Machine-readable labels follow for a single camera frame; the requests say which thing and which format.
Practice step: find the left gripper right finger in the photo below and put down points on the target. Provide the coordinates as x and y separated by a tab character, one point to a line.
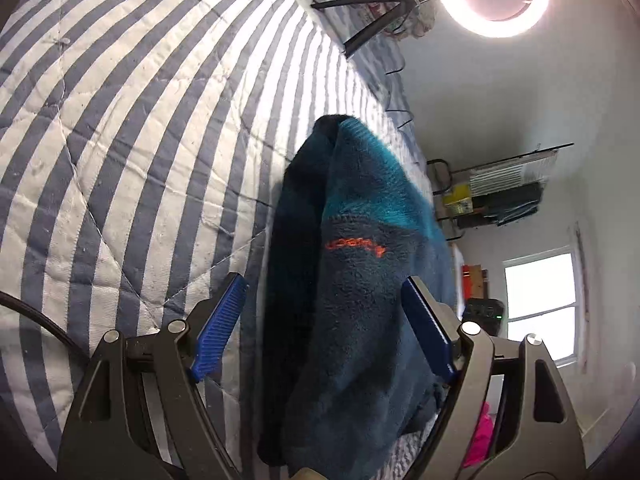
435	326

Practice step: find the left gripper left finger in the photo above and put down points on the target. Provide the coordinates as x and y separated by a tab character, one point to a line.
211	323

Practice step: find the teal plaid fleece jacket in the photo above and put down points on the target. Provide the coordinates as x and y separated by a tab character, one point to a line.
343	376

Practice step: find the orange storage box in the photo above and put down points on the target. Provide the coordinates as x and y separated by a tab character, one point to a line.
475	284

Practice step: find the window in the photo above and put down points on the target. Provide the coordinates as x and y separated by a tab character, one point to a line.
544	298

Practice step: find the blue white striped quilt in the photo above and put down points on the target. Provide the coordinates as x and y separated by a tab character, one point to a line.
143	144

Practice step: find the black camera box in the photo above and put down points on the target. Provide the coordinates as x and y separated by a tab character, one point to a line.
487	313

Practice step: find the wire rack with clothes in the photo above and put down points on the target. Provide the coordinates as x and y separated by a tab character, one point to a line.
491	194

